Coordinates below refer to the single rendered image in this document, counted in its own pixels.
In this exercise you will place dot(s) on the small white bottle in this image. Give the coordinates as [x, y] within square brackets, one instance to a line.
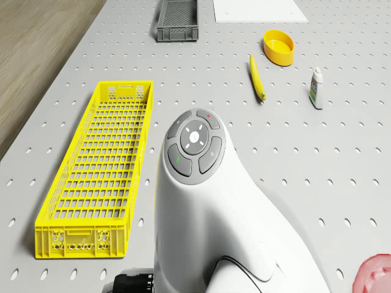
[316, 91]

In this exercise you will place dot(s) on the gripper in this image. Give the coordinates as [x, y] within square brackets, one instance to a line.
[134, 282]

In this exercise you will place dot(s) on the red plate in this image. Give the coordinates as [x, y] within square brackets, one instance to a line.
[377, 274]

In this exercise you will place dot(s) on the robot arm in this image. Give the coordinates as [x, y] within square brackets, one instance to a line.
[210, 213]

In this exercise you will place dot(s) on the dark grey basket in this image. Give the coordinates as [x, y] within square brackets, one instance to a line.
[177, 33]

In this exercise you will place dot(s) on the banana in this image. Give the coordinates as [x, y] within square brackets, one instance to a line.
[257, 80]

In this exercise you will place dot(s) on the white board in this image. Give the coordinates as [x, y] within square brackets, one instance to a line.
[259, 10]

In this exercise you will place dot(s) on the yellow basket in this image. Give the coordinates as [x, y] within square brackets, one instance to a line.
[79, 244]

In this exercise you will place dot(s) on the yellow bowl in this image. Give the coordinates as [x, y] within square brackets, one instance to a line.
[276, 53]

